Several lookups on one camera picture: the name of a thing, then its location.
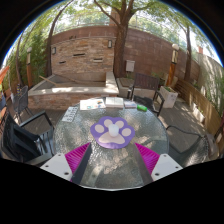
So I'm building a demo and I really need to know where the grey wall utility box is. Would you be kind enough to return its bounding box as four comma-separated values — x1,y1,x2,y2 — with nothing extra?
125,59,136,73

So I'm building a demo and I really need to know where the white number plate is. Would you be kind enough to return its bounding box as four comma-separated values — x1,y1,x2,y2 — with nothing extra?
61,106,79,123

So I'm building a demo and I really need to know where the blue and white pack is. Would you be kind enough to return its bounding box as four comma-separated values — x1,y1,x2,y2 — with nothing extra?
123,100,138,109

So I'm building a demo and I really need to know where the white flat box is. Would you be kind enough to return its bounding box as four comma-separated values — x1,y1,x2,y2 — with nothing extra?
105,96,116,109
114,96,125,109

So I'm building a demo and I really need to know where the large tree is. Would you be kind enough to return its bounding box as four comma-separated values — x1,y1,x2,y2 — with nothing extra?
94,0,146,79

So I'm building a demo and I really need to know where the printed paper sheet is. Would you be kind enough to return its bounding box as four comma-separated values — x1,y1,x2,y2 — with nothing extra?
79,98,107,111

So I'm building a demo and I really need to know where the dark wooden slatted chair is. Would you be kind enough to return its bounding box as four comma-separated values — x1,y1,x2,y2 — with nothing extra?
126,72,166,118

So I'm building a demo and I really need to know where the purple paw-shaped mouse pad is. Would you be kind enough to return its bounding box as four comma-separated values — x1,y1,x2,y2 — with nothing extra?
89,115,136,150

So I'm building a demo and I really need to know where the white square planter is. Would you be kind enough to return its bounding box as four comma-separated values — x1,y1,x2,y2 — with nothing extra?
159,85,179,109

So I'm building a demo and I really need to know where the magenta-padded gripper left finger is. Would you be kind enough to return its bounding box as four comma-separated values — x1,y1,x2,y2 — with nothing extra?
39,142,93,185

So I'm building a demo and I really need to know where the slim tree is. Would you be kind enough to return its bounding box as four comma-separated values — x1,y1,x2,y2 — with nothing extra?
182,24,195,83

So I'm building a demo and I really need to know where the black mesh chair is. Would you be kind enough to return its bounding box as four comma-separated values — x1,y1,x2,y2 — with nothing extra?
11,85,31,118

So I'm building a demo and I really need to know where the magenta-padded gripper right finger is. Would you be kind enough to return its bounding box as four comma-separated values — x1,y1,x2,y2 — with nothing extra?
133,142,184,185

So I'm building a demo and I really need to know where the wooden post lamp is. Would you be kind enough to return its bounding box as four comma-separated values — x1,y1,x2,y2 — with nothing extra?
167,43,180,88

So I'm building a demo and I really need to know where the black metal armchair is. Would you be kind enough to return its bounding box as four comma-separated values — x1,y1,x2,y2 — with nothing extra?
0,109,56,166
165,124,214,168

